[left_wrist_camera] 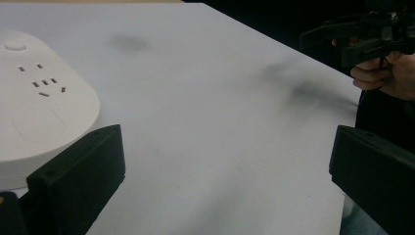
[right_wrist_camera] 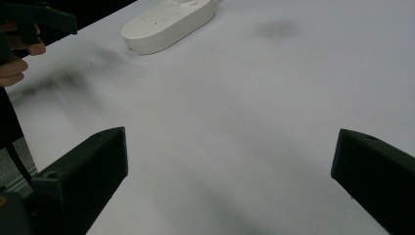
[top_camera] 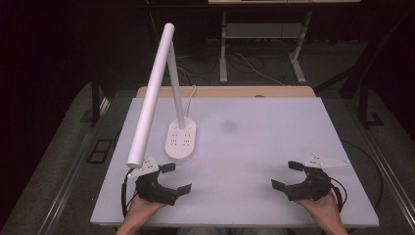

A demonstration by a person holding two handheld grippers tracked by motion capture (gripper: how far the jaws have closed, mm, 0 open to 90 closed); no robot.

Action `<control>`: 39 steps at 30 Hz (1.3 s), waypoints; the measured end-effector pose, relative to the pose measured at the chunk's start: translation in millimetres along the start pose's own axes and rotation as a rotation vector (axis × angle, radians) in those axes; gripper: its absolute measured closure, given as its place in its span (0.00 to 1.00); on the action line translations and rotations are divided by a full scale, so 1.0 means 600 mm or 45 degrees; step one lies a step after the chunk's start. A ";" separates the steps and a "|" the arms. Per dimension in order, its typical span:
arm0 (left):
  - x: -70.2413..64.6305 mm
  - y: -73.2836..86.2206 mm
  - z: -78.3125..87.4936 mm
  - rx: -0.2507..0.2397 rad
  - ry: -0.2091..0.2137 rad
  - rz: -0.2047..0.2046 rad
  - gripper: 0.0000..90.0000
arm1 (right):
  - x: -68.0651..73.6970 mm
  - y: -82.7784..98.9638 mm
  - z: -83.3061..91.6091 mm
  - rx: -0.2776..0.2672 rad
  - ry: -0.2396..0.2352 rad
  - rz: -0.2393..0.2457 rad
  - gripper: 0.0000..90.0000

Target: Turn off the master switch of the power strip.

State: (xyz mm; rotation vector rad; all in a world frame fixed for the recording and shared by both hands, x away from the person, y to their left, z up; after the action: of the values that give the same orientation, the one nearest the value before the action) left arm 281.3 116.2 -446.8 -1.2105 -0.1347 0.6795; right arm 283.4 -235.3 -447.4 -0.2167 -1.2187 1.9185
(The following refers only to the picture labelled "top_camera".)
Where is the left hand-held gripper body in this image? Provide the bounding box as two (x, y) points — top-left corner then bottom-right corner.
(127, 155), (179, 207)

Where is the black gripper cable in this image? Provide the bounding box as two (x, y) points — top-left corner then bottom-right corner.
(120, 167), (139, 218)
(328, 176), (348, 213)

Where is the black floor cable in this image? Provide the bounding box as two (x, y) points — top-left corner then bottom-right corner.
(340, 139), (385, 212)

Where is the person's right hand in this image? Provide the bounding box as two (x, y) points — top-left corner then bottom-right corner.
(295, 191), (343, 218)

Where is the black metal stand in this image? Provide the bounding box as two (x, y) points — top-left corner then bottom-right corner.
(89, 72), (111, 128)
(313, 11), (415, 129)

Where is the grey metal desk frame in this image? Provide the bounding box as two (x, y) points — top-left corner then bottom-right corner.
(218, 11), (313, 85)

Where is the white lamp cable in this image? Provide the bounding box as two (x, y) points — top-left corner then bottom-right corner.
(184, 84), (198, 120)

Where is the aluminium floor rail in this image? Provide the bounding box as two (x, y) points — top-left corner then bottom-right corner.
(34, 128), (94, 235)
(356, 121), (415, 224)

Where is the person's left hand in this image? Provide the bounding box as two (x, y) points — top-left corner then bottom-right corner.
(128, 194), (168, 217)

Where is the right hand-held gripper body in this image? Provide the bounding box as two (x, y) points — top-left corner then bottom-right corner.
(284, 153), (350, 202)

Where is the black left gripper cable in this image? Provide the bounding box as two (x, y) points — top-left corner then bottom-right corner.
(120, 167), (139, 218)

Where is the white desk lamp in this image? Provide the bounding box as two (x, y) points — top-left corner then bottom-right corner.
(125, 22), (198, 169)

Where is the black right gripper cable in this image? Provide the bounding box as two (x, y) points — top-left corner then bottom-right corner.
(328, 176), (348, 213)

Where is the white table mat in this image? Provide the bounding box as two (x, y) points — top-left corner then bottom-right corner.
(90, 96), (381, 229)

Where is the white floor cable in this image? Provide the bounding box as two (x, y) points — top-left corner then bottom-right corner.
(234, 51), (288, 87)

